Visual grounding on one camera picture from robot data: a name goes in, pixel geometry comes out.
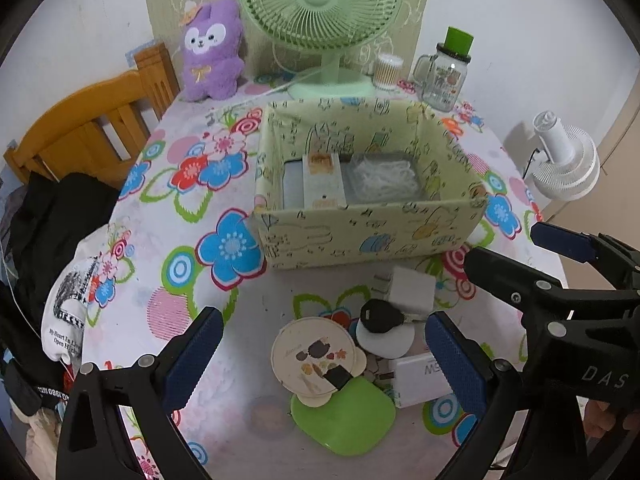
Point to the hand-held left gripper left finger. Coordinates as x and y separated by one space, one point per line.
197 350

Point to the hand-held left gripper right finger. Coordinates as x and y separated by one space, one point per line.
450 355

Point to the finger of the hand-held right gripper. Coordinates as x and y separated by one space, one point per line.
500 275
560 242

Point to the white round pad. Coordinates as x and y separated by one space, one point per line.
390 345

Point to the white cube charger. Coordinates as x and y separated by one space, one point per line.
412 292

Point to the black car key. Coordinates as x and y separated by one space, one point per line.
380 317

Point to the beige round mirror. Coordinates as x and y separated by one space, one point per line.
305 355

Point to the green patterned storage box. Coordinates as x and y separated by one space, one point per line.
350 240

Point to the person's right hand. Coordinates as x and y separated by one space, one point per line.
602 419

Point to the white clip fan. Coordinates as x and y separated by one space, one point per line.
565 160

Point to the white printed cloth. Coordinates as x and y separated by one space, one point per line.
65 310

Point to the black clothing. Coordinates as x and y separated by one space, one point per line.
50 220

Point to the white carton with orange print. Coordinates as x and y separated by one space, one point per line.
322 185

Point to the glass mug jar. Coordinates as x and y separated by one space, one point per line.
445 80

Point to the cotton swab container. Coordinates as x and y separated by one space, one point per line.
387 72

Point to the wooden chair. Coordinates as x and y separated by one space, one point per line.
157 75
75 125

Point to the purple plush toy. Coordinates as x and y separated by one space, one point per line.
210 60

